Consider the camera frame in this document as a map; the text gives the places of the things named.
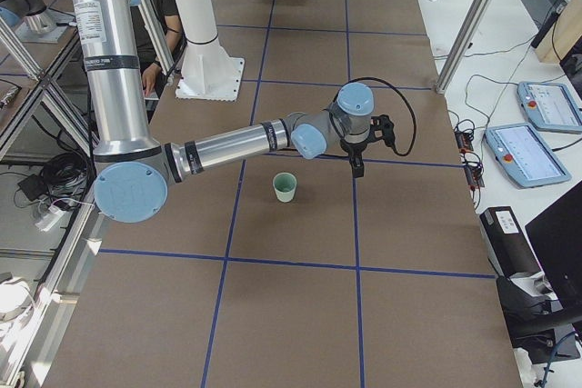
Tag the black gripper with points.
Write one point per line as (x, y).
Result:
(354, 150)

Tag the teach pendant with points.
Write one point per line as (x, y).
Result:
(524, 156)
(549, 107)

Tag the green plastic cup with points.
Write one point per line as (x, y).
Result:
(284, 185)

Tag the person in dark clothes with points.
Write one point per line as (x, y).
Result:
(167, 16)

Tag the near teach pendant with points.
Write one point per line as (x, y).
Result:
(524, 156)

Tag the aluminium frame post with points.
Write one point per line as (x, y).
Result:
(466, 32)

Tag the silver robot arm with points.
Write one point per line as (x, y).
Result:
(134, 171)

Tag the black box with label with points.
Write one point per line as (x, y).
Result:
(507, 246)

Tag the far teach pendant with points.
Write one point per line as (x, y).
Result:
(549, 107)

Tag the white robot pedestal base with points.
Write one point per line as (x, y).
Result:
(208, 72)

